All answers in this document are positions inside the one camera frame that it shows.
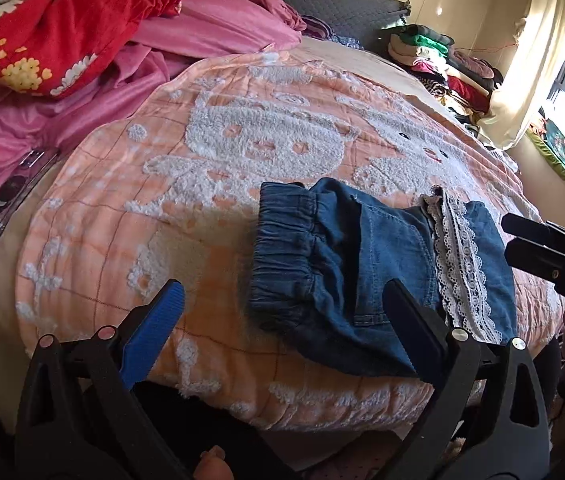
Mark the cream curtain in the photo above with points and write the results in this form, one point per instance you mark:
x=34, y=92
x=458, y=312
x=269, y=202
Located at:
x=527, y=60

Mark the blue patterned cloth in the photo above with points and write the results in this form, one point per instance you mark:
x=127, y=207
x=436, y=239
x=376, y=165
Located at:
x=345, y=41

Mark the pile of folded clothes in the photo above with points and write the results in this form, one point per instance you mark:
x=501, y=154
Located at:
x=442, y=70

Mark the blue denim pants lace trim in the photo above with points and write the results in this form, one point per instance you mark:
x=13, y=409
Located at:
x=342, y=260

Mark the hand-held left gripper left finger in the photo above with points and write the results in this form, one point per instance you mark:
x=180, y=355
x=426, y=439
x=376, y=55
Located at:
x=155, y=330

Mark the green edged cushion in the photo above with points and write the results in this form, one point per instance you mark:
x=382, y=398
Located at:
x=559, y=155

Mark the mobile phone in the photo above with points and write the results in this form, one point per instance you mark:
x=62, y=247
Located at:
x=17, y=190

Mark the grey padded headboard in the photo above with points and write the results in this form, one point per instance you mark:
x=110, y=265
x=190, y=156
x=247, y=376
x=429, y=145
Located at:
x=337, y=0

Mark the red floral blanket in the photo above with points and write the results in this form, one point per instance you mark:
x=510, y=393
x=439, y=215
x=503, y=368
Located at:
x=72, y=25

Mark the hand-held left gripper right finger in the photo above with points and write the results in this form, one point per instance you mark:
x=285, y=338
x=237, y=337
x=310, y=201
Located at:
x=412, y=330

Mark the purple striped cloth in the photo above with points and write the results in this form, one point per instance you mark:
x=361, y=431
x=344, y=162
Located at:
x=318, y=27

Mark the peach blanket white fluffy pattern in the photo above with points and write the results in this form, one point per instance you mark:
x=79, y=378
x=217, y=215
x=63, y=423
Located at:
x=187, y=160

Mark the pink bedsheet and pillow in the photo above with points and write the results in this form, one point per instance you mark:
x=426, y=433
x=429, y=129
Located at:
x=222, y=20

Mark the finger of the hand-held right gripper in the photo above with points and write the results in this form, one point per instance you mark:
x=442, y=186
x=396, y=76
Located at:
x=532, y=232
x=537, y=260

